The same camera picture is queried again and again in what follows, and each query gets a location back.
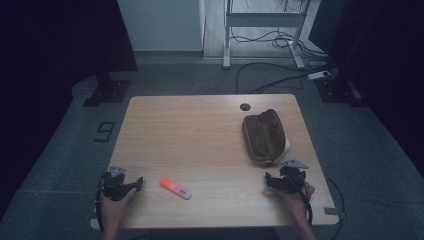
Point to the person's right hand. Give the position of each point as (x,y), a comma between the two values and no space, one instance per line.
(296,203)

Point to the brown pencil case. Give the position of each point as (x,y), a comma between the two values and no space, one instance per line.
(265,138)

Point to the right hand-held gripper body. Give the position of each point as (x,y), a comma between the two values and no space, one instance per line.
(292,178)

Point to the white power strip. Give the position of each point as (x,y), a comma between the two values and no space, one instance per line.
(318,75)

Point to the white cabinet panel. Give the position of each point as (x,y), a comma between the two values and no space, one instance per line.
(160,25)

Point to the black stand base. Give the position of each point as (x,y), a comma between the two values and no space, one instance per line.
(108,91)
(335,89)

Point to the orange highlighter pen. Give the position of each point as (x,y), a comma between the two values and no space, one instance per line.
(175,188)

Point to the white desk frame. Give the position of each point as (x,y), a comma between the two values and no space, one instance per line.
(263,19)

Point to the person's left hand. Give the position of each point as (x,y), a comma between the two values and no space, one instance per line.
(115,210)

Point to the dark curtain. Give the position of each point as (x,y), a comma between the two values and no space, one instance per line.
(50,50)
(383,66)

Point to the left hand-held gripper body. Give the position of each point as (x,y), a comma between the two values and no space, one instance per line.
(114,186)

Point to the grey tape strip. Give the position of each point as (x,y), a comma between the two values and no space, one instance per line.
(330,211)

